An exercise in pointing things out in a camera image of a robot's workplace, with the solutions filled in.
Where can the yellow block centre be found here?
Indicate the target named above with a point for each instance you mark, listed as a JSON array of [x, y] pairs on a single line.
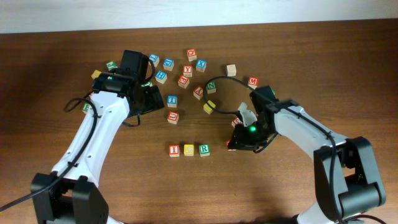
[[209, 107]]

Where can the blue letter X block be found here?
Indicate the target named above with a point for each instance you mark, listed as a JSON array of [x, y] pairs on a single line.
[[201, 65]]

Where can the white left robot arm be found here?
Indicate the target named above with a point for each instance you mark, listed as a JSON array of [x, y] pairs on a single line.
[[70, 194]]

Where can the blue letter H block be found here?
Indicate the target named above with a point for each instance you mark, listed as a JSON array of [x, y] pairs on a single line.
[[161, 77]]

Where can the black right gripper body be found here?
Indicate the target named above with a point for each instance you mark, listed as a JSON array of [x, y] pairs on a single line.
[[251, 136]]

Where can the green letter N block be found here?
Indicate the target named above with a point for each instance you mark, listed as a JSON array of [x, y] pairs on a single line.
[[211, 87]]

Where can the yellow letter C block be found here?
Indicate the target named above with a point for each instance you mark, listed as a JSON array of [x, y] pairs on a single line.
[[188, 150]]

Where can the green letter R block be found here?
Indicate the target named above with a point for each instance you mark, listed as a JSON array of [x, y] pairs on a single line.
[[204, 150]]

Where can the red letter U block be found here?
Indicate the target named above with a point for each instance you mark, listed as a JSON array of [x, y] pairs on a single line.
[[173, 117]]

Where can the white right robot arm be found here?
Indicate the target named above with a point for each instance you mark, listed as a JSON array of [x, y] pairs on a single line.
[[347, 178]]

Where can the red letter Y block upper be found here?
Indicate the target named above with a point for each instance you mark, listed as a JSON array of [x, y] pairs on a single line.
[[188, 70]]

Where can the red letter Y block lower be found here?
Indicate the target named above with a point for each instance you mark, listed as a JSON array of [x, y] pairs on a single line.
[[198, 92]]

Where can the green letter J block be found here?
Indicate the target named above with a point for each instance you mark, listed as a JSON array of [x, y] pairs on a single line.
[[111, 65]]

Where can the green letter Z block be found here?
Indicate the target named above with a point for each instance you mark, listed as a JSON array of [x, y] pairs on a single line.
[[147, 84]]

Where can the red letter I block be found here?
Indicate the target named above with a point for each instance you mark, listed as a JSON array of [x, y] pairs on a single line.
[[174, 151]]

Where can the plain wooden block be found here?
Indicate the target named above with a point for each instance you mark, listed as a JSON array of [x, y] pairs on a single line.
[[231, 70]]

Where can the red letter Q block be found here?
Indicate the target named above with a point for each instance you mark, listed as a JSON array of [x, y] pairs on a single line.
[[191, 55]]

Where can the green letter B block left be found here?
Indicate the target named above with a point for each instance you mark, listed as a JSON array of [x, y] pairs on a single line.
[[85, 108]]

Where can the red letter E block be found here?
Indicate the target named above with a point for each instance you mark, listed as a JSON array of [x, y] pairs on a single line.
[[183, 81]]

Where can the red letter M block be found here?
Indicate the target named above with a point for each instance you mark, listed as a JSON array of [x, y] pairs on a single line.
[[253, 82]]

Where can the blue letter D block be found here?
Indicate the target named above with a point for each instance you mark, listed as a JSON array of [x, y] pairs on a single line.
[[168, 64]]

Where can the red number 3 block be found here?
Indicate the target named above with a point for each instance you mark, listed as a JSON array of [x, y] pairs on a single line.
[[235, 122]]

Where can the blue letter T block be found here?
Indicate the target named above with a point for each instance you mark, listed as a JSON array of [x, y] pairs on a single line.
[[172, 101]]

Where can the yellow block far left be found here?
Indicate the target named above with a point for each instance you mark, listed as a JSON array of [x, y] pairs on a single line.
[[96, 74]]

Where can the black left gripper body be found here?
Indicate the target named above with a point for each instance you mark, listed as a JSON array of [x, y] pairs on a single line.
[[151, 101]]

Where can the red letter A block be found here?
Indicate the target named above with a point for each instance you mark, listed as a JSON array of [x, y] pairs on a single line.
[[228, 148]]

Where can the red letter y block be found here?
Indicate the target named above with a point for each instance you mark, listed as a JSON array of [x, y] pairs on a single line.
[[198, 92], [188, 70]]

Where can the blue block top left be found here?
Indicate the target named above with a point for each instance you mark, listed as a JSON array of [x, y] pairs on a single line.
[[155, 59]]

